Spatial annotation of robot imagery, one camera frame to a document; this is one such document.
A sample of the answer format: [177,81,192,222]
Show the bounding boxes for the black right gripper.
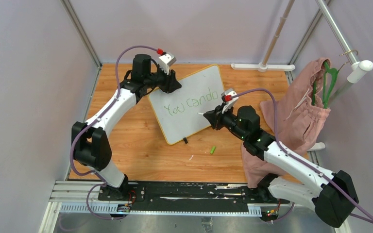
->
[203,102,248,141]

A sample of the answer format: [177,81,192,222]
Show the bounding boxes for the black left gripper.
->
[144,64,182,94]

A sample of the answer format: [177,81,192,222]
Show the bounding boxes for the yellow framed whiteboard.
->
[148,65,224,145]

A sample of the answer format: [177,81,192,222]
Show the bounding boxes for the green marker cap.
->
[210,146,216,154]

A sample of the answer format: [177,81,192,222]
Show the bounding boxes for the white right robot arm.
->
[203,105,358,228]

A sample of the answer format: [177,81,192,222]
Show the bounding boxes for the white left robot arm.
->
[70,52,182,200]

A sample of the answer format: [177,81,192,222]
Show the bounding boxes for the white rack base foot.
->
[231,63,296,72]

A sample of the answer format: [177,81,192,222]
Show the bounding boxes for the pink cloth garment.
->
[241,57,332,189]

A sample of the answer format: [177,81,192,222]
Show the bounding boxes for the green clothes hanger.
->
[311,59,339,109]

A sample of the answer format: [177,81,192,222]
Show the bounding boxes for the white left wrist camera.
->
[158,53,177,75]

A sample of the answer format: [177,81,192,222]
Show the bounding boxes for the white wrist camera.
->
[221,88,238,114]
[158,53,177,75]

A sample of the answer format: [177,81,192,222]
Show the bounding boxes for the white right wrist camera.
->
[221,88,238,114]

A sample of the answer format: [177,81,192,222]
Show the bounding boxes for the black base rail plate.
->
[98,181,289,214]

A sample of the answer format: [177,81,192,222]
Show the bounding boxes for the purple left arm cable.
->
[70,45,165,221]

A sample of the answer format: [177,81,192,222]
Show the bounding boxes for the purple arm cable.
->
[222,88,373,232]
[70,45,165,221]

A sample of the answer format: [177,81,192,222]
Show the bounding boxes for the silver clothes rail pole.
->
[316,0,373,104]

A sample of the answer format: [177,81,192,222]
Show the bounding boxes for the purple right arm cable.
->
[222,88,373,232]

